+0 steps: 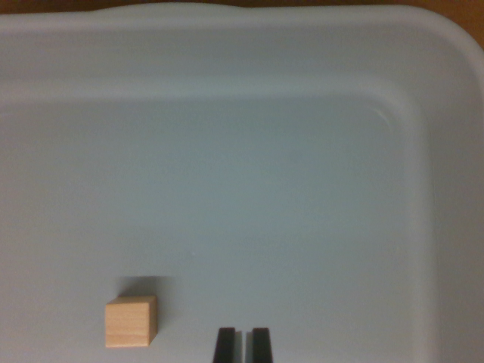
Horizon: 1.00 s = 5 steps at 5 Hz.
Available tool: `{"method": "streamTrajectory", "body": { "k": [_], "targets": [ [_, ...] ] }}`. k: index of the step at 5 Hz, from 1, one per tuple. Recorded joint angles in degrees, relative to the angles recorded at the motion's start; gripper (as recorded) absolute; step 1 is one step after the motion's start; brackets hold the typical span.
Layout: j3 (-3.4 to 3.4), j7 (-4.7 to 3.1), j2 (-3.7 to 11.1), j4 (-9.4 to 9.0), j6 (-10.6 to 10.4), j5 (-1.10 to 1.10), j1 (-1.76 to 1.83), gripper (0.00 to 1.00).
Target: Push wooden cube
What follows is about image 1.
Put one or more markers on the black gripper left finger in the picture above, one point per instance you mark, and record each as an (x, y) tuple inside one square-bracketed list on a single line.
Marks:
[(226, 346)]

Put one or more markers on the light blue plastic tray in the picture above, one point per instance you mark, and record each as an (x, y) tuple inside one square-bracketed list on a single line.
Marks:
[(242, 170)]

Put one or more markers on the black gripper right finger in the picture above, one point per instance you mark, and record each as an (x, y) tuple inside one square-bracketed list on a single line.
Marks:
[(261, 346)]

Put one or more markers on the wooden cube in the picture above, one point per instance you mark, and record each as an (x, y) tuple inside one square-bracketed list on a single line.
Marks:
[(130, 321)]

